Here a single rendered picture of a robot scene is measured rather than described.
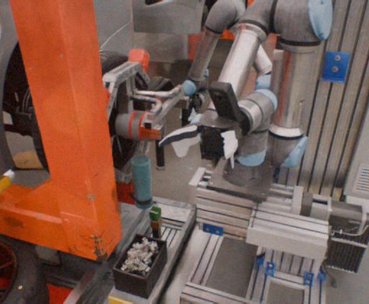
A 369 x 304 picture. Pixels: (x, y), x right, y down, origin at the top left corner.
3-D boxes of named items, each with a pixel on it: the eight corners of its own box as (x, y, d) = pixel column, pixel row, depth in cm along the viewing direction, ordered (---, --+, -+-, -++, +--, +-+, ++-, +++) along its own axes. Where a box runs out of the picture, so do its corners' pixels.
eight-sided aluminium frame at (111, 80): (147, 146, 200) (141, 53, 172) (157, 148, 198) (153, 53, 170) (99, 200, 156) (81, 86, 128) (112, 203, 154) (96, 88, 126)
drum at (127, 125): (128, 129, 173) (126, 103, 166) (168, 135, 168) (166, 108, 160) (115, 142, 162) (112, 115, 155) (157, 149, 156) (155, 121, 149)
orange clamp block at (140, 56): (132, 71, 169) (135, 53, 169) (147, 72, 167) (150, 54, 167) (126, 66, 162) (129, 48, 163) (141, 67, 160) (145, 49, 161)
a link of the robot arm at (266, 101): (277, 120, 90) (281, 89, 85) (260, 136, 82) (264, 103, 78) (249, 114, 94) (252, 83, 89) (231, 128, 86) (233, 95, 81)
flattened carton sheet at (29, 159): (22, 151, 312) (21, 148, 310) (81, 151, 312) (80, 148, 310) (7, 169, 286) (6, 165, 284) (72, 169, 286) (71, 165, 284)
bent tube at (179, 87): (146, 86, 171) (145, 65, 166) (183, 90, 166) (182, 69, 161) (131, 98, 157) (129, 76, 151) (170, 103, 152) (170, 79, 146)
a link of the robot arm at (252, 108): (261, 100, 78) (229, 98, 82) (252, 107, 74) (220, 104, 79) (262, 131, 81) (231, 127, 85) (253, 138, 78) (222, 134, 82)
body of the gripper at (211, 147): (229, 166, 70) (254, 143, 78) (227, 127, 66) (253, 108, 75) (198, 160, 74) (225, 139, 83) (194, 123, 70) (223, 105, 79)
